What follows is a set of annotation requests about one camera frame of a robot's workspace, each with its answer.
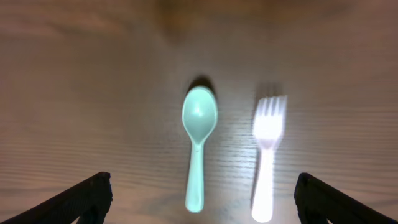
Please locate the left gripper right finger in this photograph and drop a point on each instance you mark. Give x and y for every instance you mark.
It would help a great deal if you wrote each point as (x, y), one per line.
(320, 203)

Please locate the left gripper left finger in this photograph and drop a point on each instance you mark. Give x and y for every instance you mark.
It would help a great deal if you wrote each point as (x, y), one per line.
(85, 203)

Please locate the white plastic fork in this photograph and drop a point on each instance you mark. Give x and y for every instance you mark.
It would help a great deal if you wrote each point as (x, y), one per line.
(268, 130)

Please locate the mint green plastic spoon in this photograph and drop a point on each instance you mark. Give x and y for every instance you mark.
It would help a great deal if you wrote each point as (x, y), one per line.
(199, 118)

